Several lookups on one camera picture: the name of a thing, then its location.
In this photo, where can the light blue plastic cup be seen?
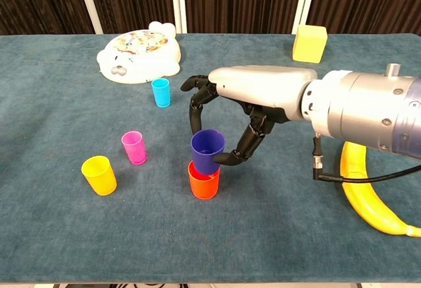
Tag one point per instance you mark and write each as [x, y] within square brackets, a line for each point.
[161, 94]

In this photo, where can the white partition frame post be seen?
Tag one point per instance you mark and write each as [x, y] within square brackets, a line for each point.
[178, 2]
[89, 2]
[304, 2]

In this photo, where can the yellow banana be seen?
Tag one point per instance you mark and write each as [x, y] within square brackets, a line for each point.
[365, 199]

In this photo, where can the yellow plastic cup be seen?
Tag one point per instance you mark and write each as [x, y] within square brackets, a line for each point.
[98, 176]

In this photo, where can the dark blue plastic cup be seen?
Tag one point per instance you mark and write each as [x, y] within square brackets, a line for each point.
[205, 156]

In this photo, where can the white fishing game toy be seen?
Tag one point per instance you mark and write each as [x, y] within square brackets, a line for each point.
[138, 54]

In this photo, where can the yellow sponge block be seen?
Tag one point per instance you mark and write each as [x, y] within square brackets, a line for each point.
[309, 44]

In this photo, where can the orange plastic cup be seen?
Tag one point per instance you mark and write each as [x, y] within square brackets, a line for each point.
[204, 187]

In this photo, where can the blue felt table cover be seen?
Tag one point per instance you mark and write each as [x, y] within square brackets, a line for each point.
[65, 235]

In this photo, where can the magenta plastic cup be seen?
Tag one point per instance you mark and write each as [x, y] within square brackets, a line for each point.
[135, 148]

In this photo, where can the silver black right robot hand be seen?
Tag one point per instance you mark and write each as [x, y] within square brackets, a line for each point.
[263, 84]

